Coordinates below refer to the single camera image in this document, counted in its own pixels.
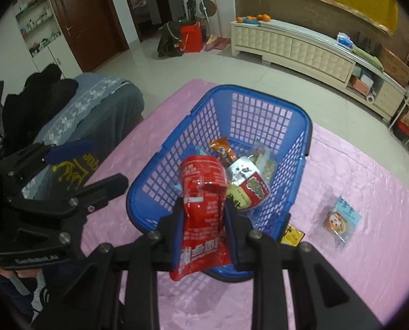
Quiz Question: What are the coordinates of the silver red green snack packet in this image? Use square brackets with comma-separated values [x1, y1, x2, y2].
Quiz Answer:
[240, 174, 271, 207]

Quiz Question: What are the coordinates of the green folded cloth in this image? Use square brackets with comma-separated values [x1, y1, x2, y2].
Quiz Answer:
[352, 46, 381, 68]

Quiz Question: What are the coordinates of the brown wooden door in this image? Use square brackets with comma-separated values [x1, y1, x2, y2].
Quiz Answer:
[45, 0, 130, 73]

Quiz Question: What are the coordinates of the pink quilted blanket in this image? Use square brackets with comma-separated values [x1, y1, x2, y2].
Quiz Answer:
[77, 79, 409, 330]

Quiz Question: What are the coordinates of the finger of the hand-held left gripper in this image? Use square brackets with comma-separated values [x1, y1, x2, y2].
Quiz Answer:
[0, 140, 92, 196]
[8, 174, 128, 221]

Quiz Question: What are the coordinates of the pole with round disc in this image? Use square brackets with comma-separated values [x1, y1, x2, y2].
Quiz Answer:
[198, 0, 219, 38]

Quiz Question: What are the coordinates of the pink broom with dustpan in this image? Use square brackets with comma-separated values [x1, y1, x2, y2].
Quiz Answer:
[204, 0, 228, 51]

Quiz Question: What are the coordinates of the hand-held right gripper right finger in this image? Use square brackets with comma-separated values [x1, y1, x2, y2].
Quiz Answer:
[223, 199, 384, 330]

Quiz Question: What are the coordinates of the blue plastic basket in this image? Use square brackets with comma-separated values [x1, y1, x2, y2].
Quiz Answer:
[127, 84, 313, 282]

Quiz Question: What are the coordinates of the clear cracker packet green label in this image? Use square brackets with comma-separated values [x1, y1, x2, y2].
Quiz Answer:
[246, 141, 278, 183]

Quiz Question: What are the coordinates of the orange snack packet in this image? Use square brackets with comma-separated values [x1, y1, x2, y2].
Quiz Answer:
[209, 137, 237, 166]

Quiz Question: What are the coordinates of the black jacket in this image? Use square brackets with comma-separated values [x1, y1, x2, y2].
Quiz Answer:
[1, 64, 80, 148]

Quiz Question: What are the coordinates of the cream padded cabinet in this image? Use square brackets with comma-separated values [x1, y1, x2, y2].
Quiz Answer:
[230, 19, 409, 123]

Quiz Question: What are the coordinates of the black bag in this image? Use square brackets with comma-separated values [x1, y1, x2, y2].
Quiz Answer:
[157, 21, 185, 59]

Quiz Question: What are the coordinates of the red bag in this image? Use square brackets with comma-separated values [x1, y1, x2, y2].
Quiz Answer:
[180, 21, 204, 53]

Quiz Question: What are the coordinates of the purple and yellow chips packet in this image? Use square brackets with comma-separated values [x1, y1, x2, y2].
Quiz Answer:
[280, 223, 306, 247]

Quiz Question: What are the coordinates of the brown cardboard box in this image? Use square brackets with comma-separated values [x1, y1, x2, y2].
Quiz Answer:
[379, 46, 409, 87]

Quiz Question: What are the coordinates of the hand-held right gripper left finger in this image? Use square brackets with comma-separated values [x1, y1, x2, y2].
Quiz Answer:
[48, 197, 188, 330]

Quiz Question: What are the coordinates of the blue tissue box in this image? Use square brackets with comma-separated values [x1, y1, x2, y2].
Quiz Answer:
[337, 32, 355, 47]

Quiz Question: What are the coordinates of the yellow-green snack packet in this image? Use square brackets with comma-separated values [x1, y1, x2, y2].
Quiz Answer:
[225, 184, 254, 211]

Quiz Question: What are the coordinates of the grey chair cover yellow print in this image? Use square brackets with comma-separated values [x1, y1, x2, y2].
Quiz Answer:
[22, 72, 145, 200]

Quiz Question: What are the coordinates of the white wall shelf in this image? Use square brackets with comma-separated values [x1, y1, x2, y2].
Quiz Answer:
[13, 0, 62, 58]

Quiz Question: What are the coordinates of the person's left forearm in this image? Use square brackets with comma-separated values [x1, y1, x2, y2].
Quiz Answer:
[0, 258, 54, 324]

